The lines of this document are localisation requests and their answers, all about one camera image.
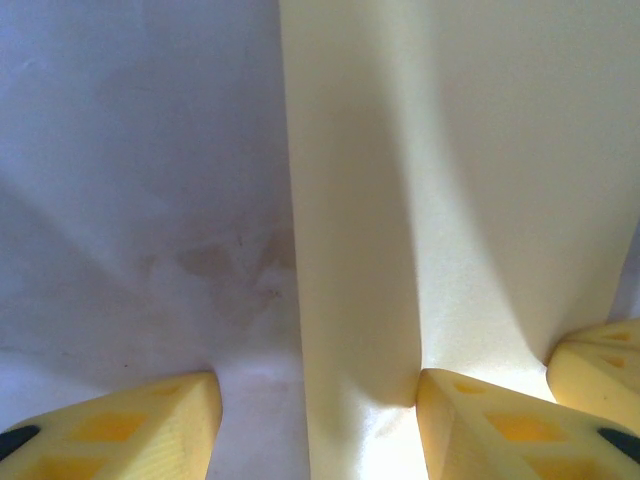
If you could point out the yellow square paper sheet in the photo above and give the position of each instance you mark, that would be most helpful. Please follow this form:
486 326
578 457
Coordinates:
450 175

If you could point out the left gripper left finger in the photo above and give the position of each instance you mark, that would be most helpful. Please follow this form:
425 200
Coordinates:
125 430

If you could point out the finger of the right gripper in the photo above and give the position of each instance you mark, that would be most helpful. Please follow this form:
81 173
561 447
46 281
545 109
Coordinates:
600 380

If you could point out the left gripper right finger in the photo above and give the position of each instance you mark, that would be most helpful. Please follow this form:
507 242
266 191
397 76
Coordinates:
500 430

